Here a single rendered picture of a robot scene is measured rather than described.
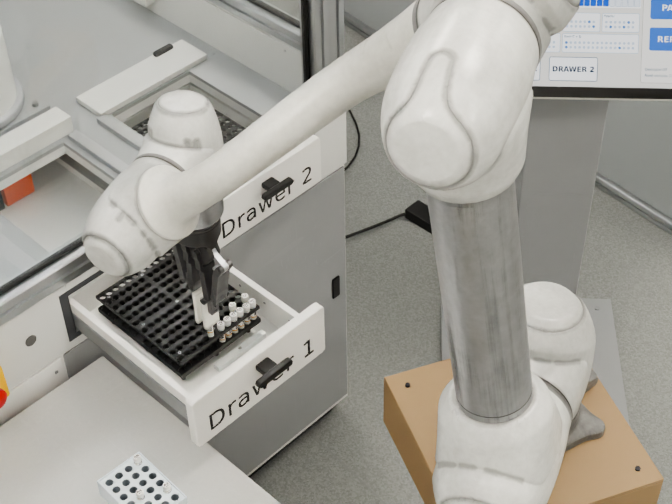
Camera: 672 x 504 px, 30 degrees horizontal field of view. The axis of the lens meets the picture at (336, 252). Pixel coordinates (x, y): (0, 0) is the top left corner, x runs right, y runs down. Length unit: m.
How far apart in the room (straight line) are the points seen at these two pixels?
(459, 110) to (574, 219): 1.60
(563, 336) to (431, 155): 0.58
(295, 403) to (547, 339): 1.21
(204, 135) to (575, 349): 0.60
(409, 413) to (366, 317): 1.35
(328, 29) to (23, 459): 0.93
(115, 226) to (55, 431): 0.62
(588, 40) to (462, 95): 1.25
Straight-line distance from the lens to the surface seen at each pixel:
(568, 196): 2.76
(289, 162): 2.34
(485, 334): 1.49
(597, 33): 2.47
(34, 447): 2.14
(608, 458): 1.96
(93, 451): 2.11
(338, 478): 2.97
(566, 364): 1.77
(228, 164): 1.56
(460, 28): 1.29
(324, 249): 2.61
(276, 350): 2.01
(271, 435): 2.87
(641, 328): 3.36
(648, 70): 2.48
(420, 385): 2.00
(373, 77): 1.52
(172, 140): 1.71
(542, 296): 1.78
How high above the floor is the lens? 2.40
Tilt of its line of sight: 44 degrees down
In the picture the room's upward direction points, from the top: 1 degrees counter-clockwise
